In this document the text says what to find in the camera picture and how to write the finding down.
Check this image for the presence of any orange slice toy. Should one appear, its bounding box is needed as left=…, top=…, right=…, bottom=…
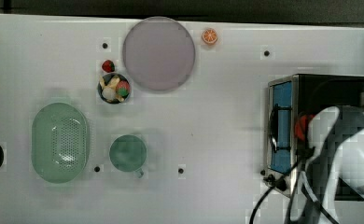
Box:
left=202, top=28, right=218, bottom=45

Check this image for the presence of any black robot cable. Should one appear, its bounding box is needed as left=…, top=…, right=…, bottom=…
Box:
left=248, top=148, right=340, bottom=224

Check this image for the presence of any red ketchup bottle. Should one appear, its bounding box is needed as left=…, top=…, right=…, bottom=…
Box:
left=294, top=115, right=314, bottom=141

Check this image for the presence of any green perforated oval basket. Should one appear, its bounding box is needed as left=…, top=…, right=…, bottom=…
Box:
left=31, top=103, right=90, bottom=184

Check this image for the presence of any green mug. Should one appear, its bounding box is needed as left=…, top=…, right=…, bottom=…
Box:
left=109, top=135, right=147, bottom=178

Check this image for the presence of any black toaster oven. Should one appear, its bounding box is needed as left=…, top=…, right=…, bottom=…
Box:
left=261, top=74, right=364, bottom=197

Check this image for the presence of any dark bowl of toy food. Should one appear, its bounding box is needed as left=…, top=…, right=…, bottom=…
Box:
left=97, top=73, right=131, bottom=104

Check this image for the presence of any purple round plate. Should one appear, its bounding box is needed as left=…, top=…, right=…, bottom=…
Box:
left=122, top=17, right=195, bottom=91

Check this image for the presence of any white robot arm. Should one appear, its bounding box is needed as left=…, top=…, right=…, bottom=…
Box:
left=285, top=106, right=364, bottom=224

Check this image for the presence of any red toy strawberry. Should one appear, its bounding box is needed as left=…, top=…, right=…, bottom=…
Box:
left=102, top=60, right=115, bottom=73

